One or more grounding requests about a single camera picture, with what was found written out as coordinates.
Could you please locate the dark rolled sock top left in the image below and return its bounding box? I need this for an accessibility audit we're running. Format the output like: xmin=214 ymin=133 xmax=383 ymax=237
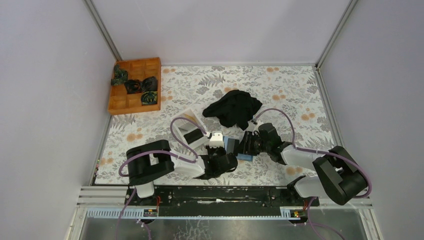
xmin=110 ymin=64 xmax=128 ymax=86

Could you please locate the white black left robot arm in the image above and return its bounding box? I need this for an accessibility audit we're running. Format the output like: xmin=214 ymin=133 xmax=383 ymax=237
xmin=118 ymin=139 xmax=238 ymax=206

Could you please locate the dark rolled sock middle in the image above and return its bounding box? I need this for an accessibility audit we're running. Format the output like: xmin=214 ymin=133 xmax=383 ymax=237
xmin=124 ymin=79 xmax=142 ymax=95

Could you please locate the black card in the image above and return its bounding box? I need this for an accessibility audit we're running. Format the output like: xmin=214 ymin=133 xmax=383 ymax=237
xmin=183 ymin=128 xmax=204 ymax=144

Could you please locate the black crumpled cloth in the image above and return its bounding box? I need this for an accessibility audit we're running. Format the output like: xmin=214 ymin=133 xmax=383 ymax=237
xmin=202 ymin=89 xmax=263 ymax=131

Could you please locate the wooden compartment tray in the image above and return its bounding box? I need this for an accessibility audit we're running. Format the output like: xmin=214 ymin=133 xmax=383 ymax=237
xmin=108 ymin=57 xmax=162 ymax=115

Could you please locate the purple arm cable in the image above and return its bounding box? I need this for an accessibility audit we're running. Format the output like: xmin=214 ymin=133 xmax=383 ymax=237
xmin=114 ymin=116 xmax=213 ymax=240
xmin=251 ymin=108 xmax=373 ymax=240

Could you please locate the blue leather card holder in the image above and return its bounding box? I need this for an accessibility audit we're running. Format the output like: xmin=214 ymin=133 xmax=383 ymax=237
xmin=223 ymin=136 xmax=254 ymax=162

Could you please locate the dark rolled sock right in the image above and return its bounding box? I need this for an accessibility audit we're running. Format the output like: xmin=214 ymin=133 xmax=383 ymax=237
xmin=141 ymin=76 xmax=158 ymax=93

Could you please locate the dark rolled sock bottom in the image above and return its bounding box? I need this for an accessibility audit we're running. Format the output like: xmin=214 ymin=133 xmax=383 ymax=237
xmin=140 ymin=91 xmax=158 ymax=106

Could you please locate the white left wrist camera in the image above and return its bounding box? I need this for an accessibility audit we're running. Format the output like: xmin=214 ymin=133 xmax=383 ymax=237
xmin=208 ymin=131 xmax=225 ymax=149

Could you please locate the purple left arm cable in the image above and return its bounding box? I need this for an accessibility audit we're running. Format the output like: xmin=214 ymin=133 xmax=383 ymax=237
xmin=114 ymin=116 xmax=213 ymax=240

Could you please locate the floral patterned table mat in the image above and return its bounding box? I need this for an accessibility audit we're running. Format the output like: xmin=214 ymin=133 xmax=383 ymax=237
xmin=94 ymin=66 xmax=338 ymax=185

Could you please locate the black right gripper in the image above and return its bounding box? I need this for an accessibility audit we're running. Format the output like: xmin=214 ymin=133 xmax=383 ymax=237
xmin=234 ymin=131 xmax=270 ymax=157

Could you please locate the stack of credit cards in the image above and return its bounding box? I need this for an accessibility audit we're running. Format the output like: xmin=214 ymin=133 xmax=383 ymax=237
xmin=182 ymin=113 xmax=198 ymax=123

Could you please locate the white plastic card box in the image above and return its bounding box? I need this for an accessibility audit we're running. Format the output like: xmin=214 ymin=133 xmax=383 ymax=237
xmin=171 ymin=108 xmax=209 ymax=149

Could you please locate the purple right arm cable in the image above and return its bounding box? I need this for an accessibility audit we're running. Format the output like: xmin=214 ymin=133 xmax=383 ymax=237
xmin=251 ymin=108 xmax=373 ymax=240

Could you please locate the dark rolled sock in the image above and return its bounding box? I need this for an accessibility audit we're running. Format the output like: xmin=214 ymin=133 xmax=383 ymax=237
xmin=140 ymin=91 xmax=158 ymax=106
xmin=110 ymin=64 xmax=128 ymax=86
xmin=124 ymin=79 xmax=142 ymax=95
xmin=141 ymin=76 xmax=158 ymax=93

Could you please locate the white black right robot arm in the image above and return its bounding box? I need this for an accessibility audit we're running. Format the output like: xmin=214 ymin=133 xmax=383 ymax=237
xmin=236 ymin=123 xmax=372 ymax=206

